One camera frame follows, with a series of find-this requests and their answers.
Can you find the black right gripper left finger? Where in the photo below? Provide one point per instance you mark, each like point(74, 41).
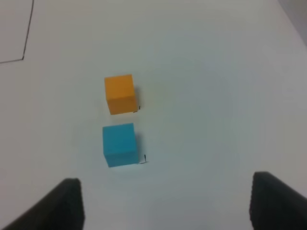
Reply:
point(61, 209)

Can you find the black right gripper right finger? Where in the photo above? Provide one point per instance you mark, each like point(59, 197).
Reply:
point(276, 206)

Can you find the orange block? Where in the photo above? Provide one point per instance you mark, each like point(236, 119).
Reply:
point(120, 94)

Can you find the loose blue block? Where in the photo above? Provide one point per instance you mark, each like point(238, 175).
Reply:
point(120, 145)

